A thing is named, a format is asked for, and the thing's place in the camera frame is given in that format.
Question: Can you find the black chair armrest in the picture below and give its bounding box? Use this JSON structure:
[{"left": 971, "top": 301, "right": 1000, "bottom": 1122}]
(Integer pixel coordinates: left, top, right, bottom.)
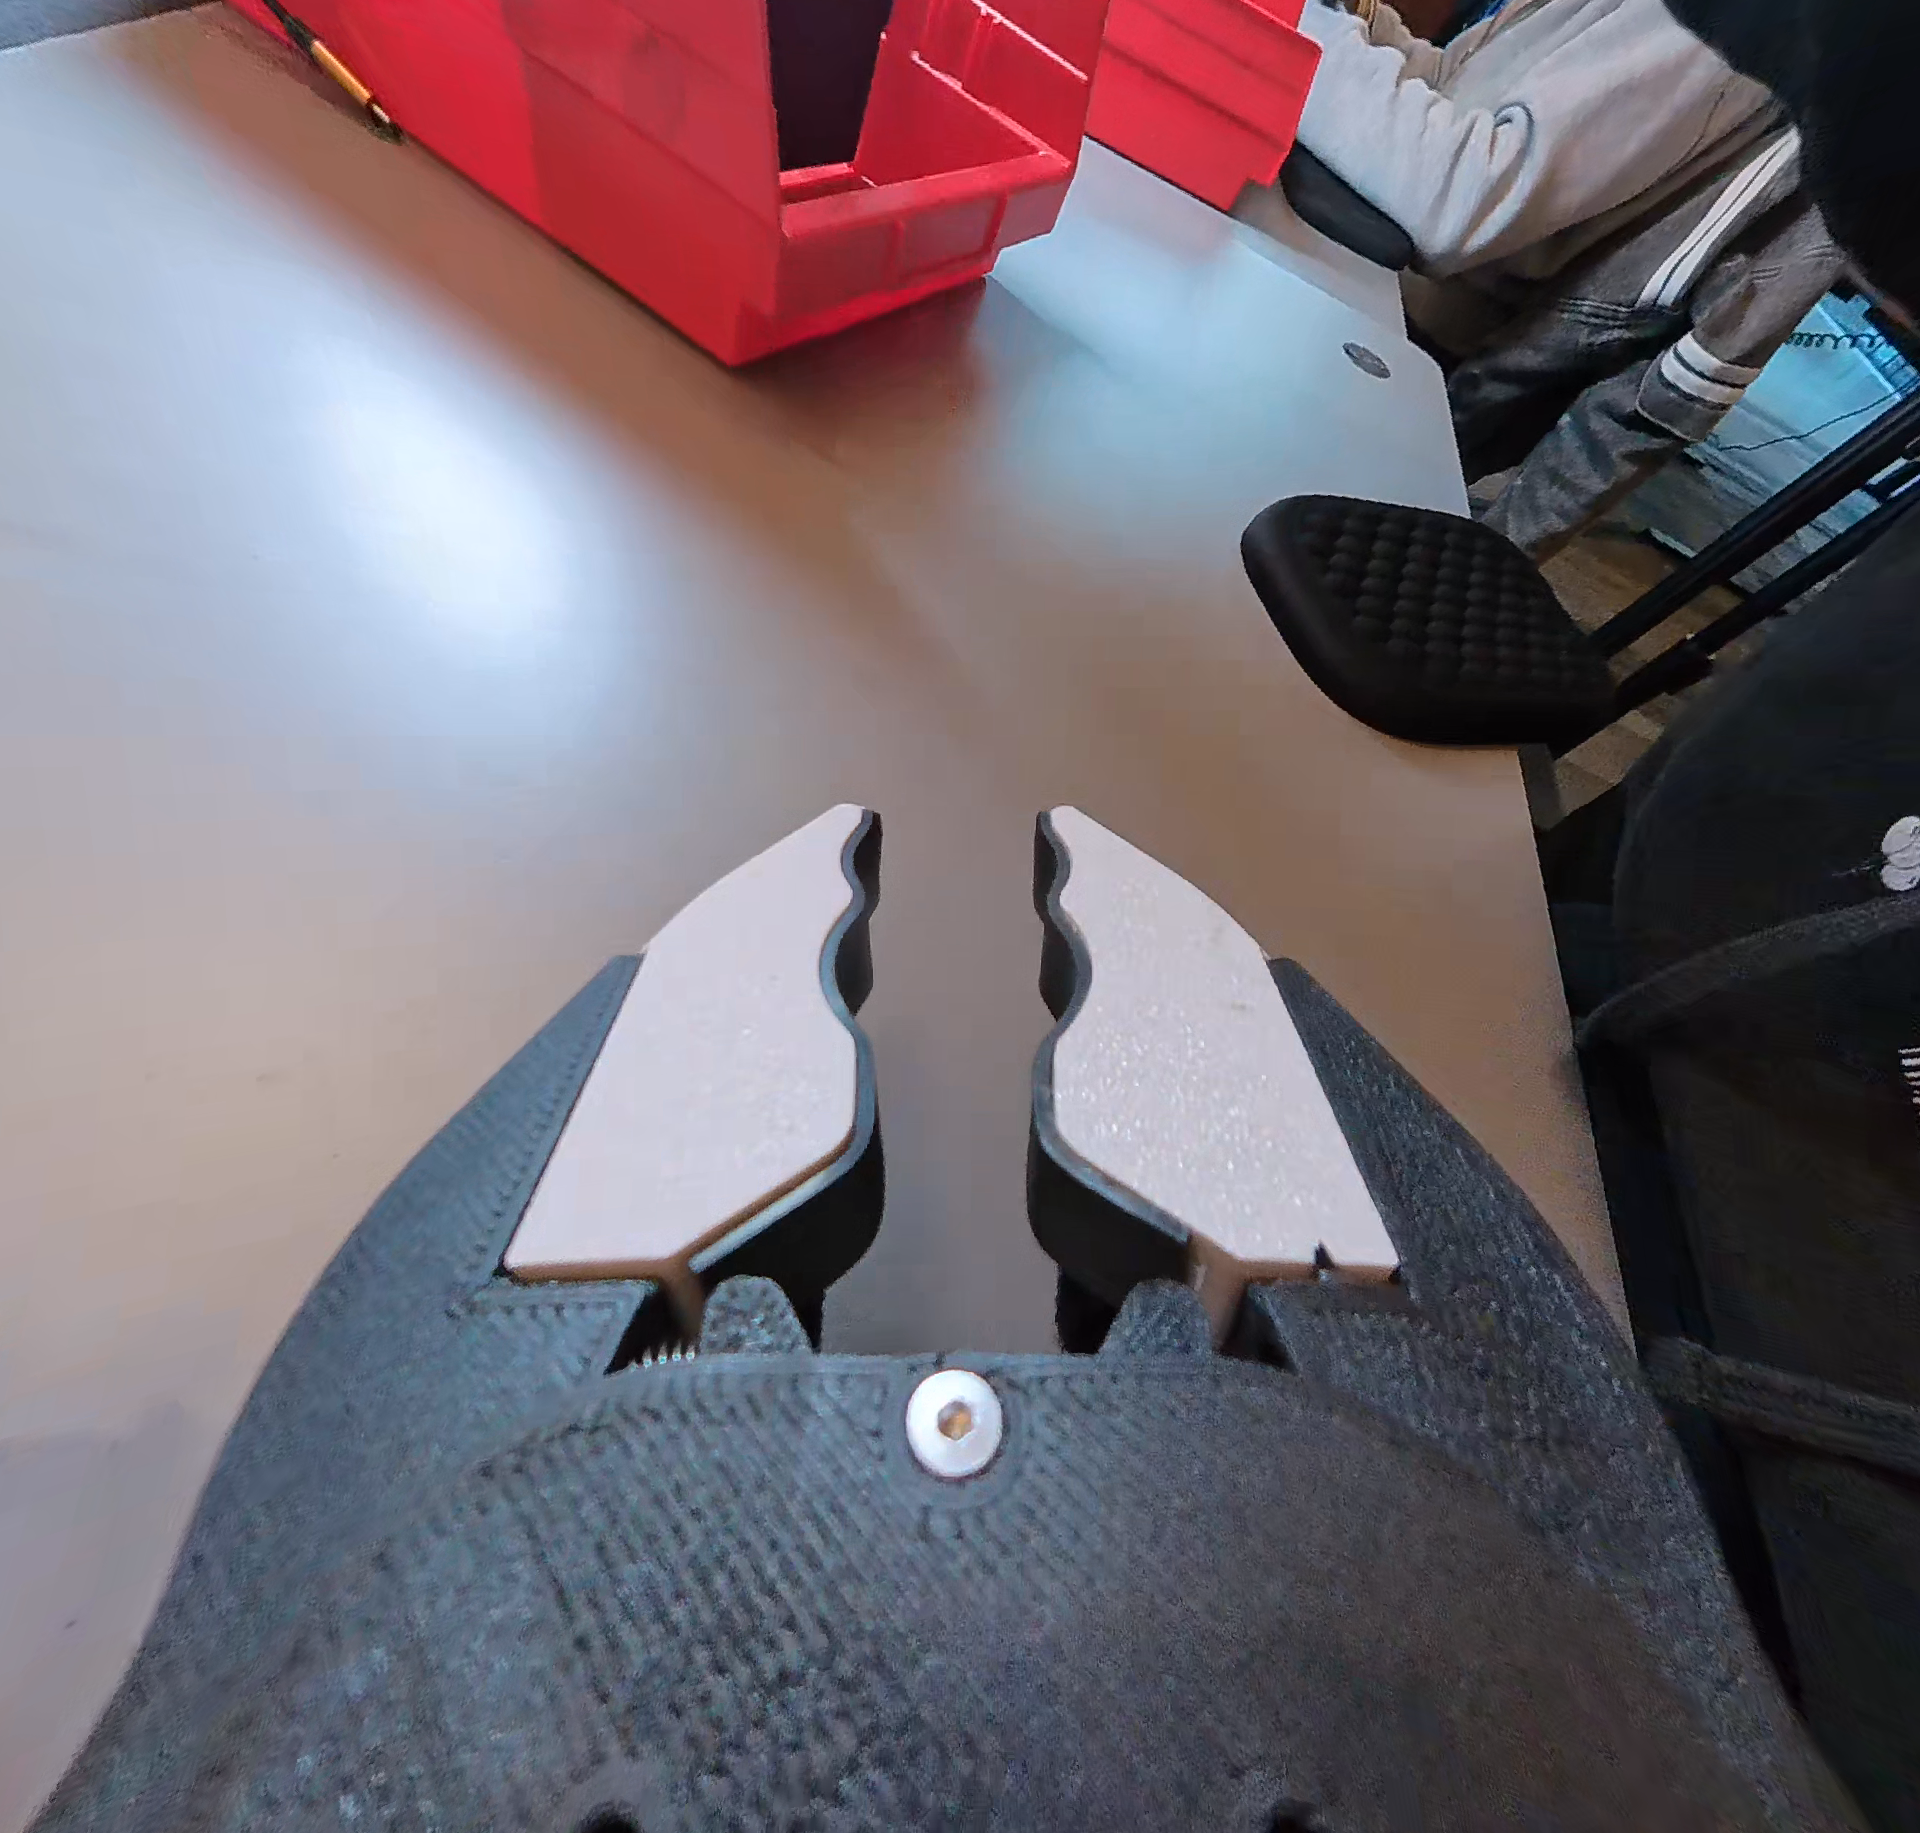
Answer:
[{"left": 1283, "top": 145, "right": 1421, "bottom": 273}]

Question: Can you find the person's right forearm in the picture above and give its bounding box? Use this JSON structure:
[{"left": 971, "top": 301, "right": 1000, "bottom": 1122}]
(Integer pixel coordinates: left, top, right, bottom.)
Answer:
[{"left": 1597, "top": 0, "right": 1920, "bottom": 308}]

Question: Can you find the black cable with orange plugs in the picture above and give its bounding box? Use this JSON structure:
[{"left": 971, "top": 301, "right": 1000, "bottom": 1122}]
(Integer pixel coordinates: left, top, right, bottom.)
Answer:
[{"left": 180, "top": 0, "right": 408, "bottom": 143}]

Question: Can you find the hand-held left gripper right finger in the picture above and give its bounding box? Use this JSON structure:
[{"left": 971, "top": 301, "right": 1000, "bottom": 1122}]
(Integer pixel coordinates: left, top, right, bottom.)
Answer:
[{"left": 1029, "top": 804, "right": 1404, "bottom": 1355}]

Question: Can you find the red plastic crate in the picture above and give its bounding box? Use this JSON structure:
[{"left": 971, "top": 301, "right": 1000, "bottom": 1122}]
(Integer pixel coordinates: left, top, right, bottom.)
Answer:
[{"left": 1020, "top": 0, "right": 1327, "bottom": 213}]

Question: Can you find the black round textured pad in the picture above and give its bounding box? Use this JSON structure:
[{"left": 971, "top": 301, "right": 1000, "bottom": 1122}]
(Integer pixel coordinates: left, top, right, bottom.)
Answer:
[{"left": 1243, "top": 495, "right": 1621, "bottom": 753}]

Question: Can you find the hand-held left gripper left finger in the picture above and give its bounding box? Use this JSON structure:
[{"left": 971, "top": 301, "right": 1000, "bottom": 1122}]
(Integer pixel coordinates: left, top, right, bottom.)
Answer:
[{"left": 503, "top": 803, "right": 889, "bottom": 1347}]

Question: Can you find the person's black printed hoodie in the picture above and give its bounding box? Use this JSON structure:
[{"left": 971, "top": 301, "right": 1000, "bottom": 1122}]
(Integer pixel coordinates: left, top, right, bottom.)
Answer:
[{"left": 1575, "top": 512, "right": 1920, "bottom": 1833}]

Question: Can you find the red open-front bin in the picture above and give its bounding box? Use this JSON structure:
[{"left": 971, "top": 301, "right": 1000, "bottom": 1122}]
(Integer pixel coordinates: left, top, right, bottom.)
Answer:
[{"left": 147, "top": 0, "right": 1113, "bottom": 369}]

